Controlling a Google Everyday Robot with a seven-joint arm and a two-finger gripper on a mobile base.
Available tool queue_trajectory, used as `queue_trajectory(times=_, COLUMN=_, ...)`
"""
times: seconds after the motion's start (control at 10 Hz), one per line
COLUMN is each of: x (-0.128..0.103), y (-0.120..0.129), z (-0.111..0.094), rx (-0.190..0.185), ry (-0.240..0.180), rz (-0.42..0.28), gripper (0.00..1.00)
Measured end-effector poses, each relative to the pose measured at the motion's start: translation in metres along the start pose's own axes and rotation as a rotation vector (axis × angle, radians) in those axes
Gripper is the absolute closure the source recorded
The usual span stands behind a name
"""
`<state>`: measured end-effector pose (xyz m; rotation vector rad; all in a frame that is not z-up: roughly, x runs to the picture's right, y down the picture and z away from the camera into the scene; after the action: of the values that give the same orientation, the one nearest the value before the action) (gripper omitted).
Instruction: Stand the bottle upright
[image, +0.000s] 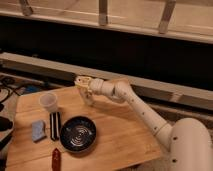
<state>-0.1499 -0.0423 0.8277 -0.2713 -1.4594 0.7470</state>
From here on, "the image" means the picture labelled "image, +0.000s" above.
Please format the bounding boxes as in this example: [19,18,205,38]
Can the white and yellow gripper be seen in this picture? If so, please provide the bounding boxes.
[74,76,95,106]

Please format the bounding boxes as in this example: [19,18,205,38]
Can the clear plastic cup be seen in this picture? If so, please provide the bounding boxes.
[39,92,58,113]

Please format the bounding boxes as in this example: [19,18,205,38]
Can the black round bowl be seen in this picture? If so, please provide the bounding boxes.
[60,116,97,153]

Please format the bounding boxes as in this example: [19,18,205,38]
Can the blue object on floor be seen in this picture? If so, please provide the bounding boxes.
[23,86,41,94]

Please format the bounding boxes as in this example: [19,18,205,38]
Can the black and white striped case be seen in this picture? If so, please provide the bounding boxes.
[50,112,61,141]

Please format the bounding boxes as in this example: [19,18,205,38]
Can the black cables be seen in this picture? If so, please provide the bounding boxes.
[0,75,26,104]

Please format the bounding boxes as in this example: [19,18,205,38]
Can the wooden board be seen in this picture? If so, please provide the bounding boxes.
[6,87,162,171]

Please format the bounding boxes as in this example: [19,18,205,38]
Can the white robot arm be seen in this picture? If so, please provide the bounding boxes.
[75,76,213,171]

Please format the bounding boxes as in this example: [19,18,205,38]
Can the white metal rail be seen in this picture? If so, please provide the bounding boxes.
[0,52,213,110]

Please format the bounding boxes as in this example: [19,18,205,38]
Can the blue sponge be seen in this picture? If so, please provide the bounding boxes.
[32,120,46,142]

